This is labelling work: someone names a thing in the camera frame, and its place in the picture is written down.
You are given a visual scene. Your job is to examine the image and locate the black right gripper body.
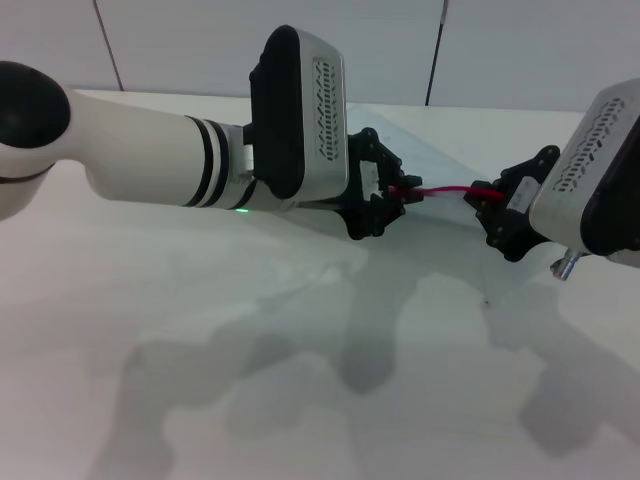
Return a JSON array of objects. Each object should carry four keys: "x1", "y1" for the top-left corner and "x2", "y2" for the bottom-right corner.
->
[{"x1": 478, "y1": 145, "x2": 562, "y2": 263}]

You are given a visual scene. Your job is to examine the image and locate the silver connector plug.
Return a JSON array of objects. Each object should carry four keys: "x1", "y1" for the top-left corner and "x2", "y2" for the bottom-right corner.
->
[{"x1": 549, "y1": 249, "x2": 582, "y2": 280}]

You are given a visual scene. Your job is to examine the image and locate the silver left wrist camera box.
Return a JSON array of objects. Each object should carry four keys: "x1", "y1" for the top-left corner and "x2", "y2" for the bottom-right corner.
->
[{"x1": 248, "y1": 24, "x2": 351, "y2": 204}]

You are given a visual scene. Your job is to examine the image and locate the clear red-zip document bag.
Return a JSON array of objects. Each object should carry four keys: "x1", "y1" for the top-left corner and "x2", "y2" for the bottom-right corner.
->
[{"x1": 344, "y1": 102, "x2": 554, "y2": 306}]

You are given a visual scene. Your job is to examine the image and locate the thin dark wall strip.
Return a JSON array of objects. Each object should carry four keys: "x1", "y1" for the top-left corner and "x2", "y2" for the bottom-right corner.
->
[
  {"x1": 425, "y1": 0, "x2": 450, "y2": 107},
  {"x1": 91, "y1": 0, "x2": 126, "y2": 93}
]

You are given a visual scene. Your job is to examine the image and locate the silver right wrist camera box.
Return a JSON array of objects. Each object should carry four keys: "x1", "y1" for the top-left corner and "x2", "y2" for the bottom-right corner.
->
[{"x1": 528, "y1": 77, "x2": 640, "y2": 272}]

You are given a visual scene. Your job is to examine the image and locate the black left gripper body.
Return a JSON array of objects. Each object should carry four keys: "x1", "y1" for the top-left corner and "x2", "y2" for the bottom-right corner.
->
[{"x1": 299, "y1": 135, "x2": 390, "y2": 217}]

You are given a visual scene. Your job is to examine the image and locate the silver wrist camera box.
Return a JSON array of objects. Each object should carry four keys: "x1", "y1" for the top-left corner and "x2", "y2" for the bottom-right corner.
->
[
  {"x1": 248, "y1": 24, "x2": 351, "y2": 204},
  {"x1": 528, "y1": 77, "x2": 640, "y2": 272}
]

